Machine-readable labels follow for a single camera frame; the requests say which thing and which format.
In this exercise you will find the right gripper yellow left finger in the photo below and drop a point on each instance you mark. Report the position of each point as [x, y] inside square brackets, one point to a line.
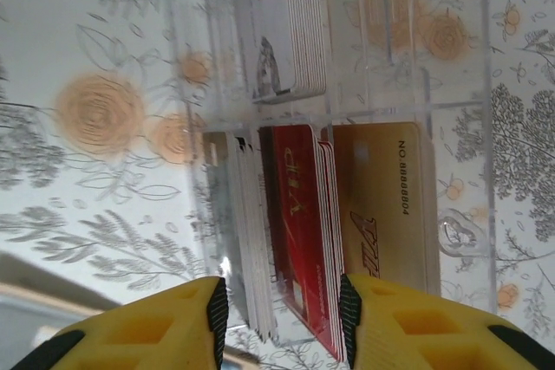
[130, 335]

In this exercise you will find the gold card stack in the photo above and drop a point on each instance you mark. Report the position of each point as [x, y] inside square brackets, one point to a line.
[390, 214]

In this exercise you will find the clear acrylic card organizer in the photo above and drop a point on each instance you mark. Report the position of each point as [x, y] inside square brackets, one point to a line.
[459, 136]

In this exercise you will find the red card stack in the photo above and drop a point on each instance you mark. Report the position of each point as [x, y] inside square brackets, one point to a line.
[299, 214]

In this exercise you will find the silver card stack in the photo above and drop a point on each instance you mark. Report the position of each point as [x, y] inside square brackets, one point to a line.
[303, 19]

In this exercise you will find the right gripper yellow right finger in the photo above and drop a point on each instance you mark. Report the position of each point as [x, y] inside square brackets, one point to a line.
[433, 335]

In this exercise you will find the black card stack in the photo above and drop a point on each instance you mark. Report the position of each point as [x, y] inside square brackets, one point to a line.
[243, 222]

